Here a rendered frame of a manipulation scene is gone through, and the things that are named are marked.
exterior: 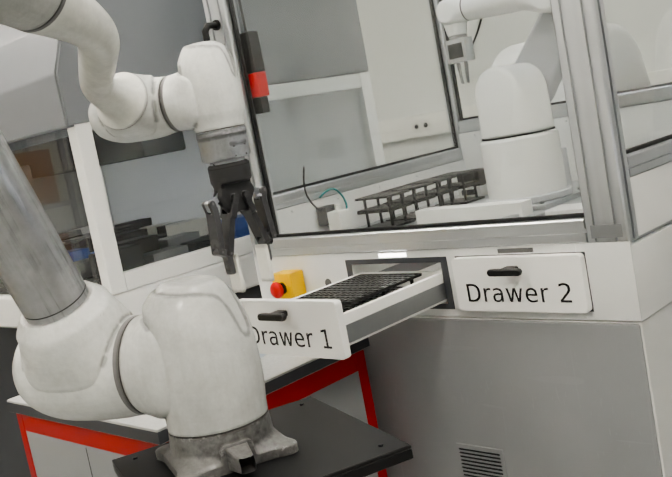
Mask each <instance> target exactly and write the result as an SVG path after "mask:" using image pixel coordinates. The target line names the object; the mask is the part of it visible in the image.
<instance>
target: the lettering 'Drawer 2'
mask: <svg viewBox="0 0 672 477"><path fill-rule="evenodd" d="M561 285H565V286H566V287H567V289H568V290H567V292H566V294H565V295H564V296H563V298H562V299H561V302H563V303H572V300H564V299H565V298H566V296H567V295H568V294H569V292H570V287H569V285H568V284H566V283H560V284H558V286H561ZM469 286H474V287H475V288H476V289H477V291H478V298H477V299H475V300H471V297H470V291H469ZM466 287H467V292H468V298H469V302H475V301H478V300H479V299H480V296H481V295H480V290H479V288H478V287H477V286H476V285H474V284H466ZM505 289H506V291H507V294H508V296H509V299H510V301H511V302H513V299H514V292H515V295H516V297H517V300H518V302H521V292H522V288H520V289H519V298H518V295H517V293H516V290H515V288H512V298H511V296H510V293H509V291H508V288H505ZM494 290H499V291H500V293H496V294H494V296H493V298H494V300H495V301H496V302H501V301H502V302H504V298H503V292H502V290H501V289H499V288H494V289H493V291H494ZM529 290H533V291H534V292H535V294H528V291H529ZM540 290H541V296H542V302H545V300H544V294H543V293H544V290H548V288H544V289H543V288H540ZM496 295H501V299H500V300H496ZM528 296H537V292H536V290H535V289H534V288H528V289H527V290H526V298H527V300H528V301H530V302H532V303H535V302H538V299H537V300H534V301H533V300H530V299H529V297H528Z"/></svg>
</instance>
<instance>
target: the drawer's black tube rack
mask: <svg viewBox="0 0 672 477"><path fill-rule="evenodd" d="M420 276H422V273H391V274H360V275H357V276H354V277H352V278H349V279H346V280H344V281H341V282H338V283H336V284H333V285H331V286H328V287H325V288H323V289H320V290H317V291H315V292H312V293H309V294H307V295H304V296H301V297H299V298H296V299H357V300H358V302H357V303H354V304H352V305H342V309H343V313H344V312H346V311H348V310H351V309H353V308H356V307H358V306H360V305H363V304H365V303H368V302H370V301H372V300H375V299H377V298H379V297H382V296H384V295H387V294H389V293H391V292H394V291H396V290H399V289H401V288H403V287H406V286H398V285H401V284H403V283H405V282H408V281H410V285H411V284H413V283H414V280H413V279H415V278H417V277H420Z"/></svg>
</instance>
